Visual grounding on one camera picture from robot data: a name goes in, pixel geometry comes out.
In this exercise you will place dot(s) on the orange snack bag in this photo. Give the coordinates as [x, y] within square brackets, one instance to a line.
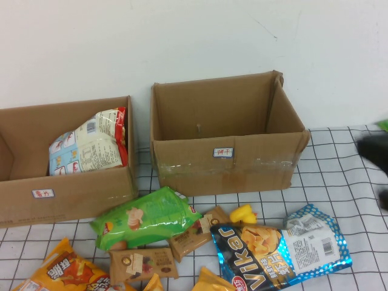
[63, 269]

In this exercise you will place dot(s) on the green object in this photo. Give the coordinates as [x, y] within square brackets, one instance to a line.
[383, 125]

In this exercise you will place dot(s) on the red white shrimp chips bag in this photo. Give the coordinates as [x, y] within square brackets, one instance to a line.
[91, 148]

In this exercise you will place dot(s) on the wide low cardboard box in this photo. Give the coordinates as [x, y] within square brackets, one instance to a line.
[85, 194]

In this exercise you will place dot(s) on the green potato chips bag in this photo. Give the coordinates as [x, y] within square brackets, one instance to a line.
[145, 218]

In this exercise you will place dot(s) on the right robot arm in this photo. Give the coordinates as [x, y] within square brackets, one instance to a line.
[384, 200]

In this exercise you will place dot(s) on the brown wafer snack packet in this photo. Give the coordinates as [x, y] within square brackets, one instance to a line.
[142, 263]
[194, 239]

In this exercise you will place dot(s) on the tall taped cardboard box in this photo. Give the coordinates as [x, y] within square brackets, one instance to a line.
[197, 169]

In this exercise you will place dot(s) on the yellow rubber duck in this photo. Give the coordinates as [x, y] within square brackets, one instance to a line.
[242, 215]

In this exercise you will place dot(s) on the blue Vikar shrimp chips bag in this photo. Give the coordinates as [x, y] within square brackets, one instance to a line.
[272, 254]

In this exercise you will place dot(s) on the yellow snack bag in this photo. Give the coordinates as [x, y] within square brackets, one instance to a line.
[212, 282]
[154, 283]

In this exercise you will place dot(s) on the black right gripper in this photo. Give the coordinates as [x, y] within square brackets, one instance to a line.
[374, 154]

